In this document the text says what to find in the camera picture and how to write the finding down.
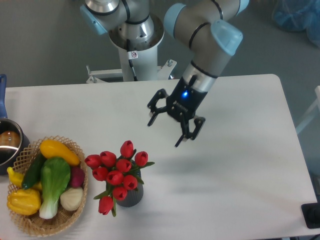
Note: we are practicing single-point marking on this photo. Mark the yellow bell pepper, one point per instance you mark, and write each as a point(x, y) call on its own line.
point(24, 202)

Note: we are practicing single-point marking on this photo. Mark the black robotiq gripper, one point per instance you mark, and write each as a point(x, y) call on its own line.
point(186, 103)

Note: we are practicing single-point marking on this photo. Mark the dark grey ribbed vase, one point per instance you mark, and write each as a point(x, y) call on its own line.
point(130, 192)

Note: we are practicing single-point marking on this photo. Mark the yellow squash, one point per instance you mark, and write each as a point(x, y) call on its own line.
point(52, 148)

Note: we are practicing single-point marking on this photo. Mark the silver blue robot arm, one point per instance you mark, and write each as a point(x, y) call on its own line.
point(204, 28)

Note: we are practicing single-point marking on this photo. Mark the red tulip bouquet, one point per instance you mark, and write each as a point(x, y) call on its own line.
point(111, 169)

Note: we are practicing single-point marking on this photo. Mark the green cucumber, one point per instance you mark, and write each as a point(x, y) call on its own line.
point(33, 174)

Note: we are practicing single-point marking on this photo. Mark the black device at edge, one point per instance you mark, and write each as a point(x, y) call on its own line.
point(311, 215)

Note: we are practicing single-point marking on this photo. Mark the small yellow gourd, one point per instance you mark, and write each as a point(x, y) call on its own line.
point(16, 179)

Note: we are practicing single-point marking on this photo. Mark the blue plastic bag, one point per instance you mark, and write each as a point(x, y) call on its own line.
point(299, 16)

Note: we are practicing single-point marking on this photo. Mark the green bok choy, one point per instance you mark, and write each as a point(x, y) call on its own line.
point(54, 177)

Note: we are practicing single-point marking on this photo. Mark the white garlic bulb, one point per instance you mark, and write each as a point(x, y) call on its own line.
point(71, 198)

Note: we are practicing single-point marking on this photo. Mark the blue handled steel pot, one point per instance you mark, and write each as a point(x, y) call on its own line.
point(12, 138)

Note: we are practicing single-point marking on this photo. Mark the red radish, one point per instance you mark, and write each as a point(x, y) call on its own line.
point(77, 177)

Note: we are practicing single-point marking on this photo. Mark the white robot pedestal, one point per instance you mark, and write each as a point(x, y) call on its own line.
point(137, 46)

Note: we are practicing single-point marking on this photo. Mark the woven wicker basket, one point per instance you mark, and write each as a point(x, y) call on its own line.
point(33, 225)

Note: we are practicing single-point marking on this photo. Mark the white frame at right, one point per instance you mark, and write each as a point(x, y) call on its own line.
point(312, 111)

